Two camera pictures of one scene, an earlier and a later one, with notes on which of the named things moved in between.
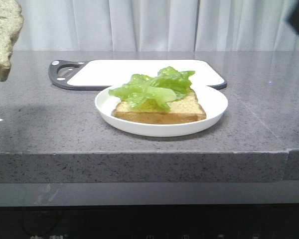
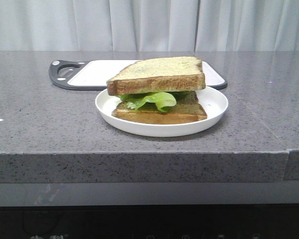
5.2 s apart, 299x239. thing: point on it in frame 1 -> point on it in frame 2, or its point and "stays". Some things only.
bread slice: (6, 19) -> (158, 74)
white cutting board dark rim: (99, 74) stays
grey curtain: (157, 26) stays
